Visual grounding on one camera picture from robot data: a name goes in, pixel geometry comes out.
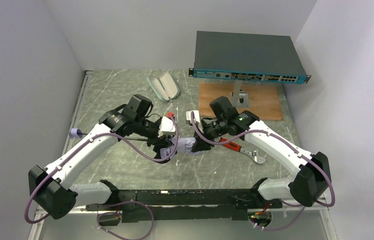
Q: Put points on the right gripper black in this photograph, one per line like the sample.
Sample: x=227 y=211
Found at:
x=202 y=141

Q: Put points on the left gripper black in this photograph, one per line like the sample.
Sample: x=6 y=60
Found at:
x=157 y=142

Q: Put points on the lilac folding umbrella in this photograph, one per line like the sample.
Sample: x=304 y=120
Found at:
x=184 y=146

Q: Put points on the mint green umbrella case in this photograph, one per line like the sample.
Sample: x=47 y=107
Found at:
x=165 y=87

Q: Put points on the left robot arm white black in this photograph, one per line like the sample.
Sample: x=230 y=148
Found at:
x=52 y=187

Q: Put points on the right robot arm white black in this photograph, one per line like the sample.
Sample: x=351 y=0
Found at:
x=309 y=179

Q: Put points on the grey metal stand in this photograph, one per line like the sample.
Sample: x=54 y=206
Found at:
x=238 y=97

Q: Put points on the wooden board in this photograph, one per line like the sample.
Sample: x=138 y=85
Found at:
x=264 y=101

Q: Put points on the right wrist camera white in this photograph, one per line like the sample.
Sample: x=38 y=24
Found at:
x=193 y=116

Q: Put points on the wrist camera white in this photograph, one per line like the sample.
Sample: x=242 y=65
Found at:
x=166 y=126
x=193 y=116

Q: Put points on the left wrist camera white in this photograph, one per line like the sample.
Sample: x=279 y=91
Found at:
x=166 y=126

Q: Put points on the red handled adjustable wrench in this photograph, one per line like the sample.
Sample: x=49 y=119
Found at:
x=253 y=155

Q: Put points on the network switch blue front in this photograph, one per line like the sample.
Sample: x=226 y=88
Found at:
x=247 y=57

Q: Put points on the aluminium rail frame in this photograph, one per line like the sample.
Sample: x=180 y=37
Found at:
x=53 y=187

